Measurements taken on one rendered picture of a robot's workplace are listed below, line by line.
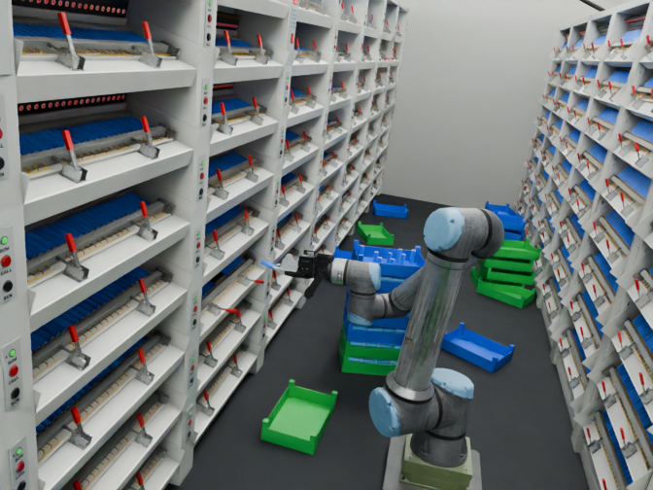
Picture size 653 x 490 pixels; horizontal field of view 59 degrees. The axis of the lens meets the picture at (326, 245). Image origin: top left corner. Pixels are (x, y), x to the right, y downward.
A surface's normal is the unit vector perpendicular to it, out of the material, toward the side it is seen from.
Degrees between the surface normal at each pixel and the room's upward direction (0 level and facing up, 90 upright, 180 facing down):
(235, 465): 0
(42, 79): 107
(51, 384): 16
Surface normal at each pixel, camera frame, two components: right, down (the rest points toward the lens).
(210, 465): 0.12, -0.94
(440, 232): -0.85, -0.11
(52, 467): 0.39, -0.84
